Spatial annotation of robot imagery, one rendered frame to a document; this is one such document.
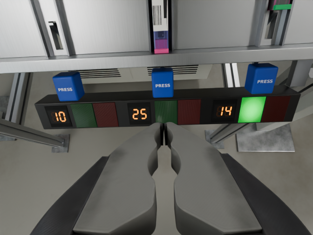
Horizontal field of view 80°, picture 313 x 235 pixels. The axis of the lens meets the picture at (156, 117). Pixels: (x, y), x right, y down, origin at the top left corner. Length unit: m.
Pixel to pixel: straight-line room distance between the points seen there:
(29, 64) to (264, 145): 0.93
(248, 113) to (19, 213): 1.04
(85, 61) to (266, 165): 0.90
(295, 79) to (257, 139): 0.70
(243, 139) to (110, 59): 0.83
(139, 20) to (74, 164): 0.85
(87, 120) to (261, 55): 0.22
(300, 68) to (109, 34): 0.24
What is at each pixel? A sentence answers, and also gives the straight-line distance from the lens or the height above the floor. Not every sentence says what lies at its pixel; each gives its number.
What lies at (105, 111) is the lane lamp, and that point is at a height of 0.66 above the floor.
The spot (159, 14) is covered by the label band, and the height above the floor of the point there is 0.75.
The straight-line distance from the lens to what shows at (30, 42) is 0.25.
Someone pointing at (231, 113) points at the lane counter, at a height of 0.66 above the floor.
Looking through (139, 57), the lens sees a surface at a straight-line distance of 0.19.
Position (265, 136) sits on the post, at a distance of 1.01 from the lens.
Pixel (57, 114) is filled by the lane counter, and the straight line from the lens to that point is 0.29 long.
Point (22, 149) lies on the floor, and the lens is 1.14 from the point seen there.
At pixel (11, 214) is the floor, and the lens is 1.15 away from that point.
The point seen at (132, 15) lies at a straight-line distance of 0.21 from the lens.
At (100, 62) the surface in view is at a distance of 0.20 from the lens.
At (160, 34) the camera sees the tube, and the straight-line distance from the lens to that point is 0.20.
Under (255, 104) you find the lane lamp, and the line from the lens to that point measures 0.27.
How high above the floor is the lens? 0.89
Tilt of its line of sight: 74 degrees down
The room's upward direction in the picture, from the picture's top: 11 degrees counter-clockwise
